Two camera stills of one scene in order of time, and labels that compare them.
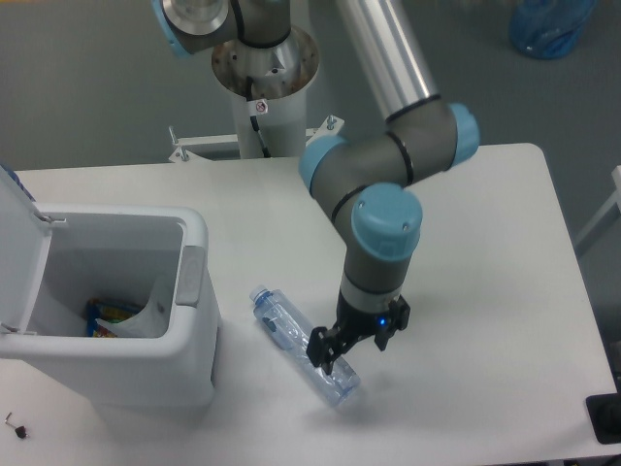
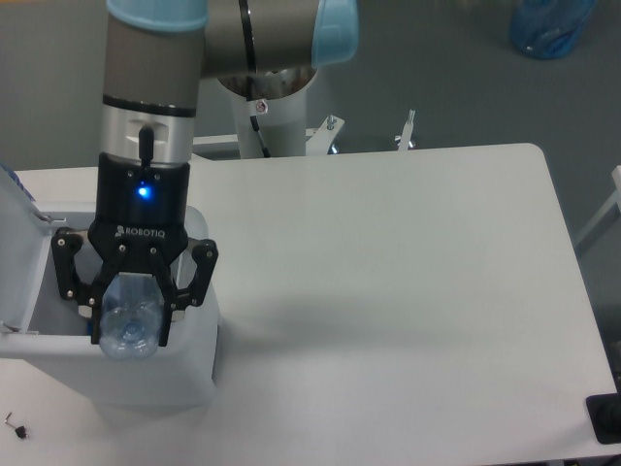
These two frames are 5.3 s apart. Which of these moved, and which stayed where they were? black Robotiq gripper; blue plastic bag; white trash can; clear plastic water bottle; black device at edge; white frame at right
Moved: clear plastic water bottle; black Robotiq gripper
Stayed: white trash can; black device at edge; blue plastic bag; white frame at right
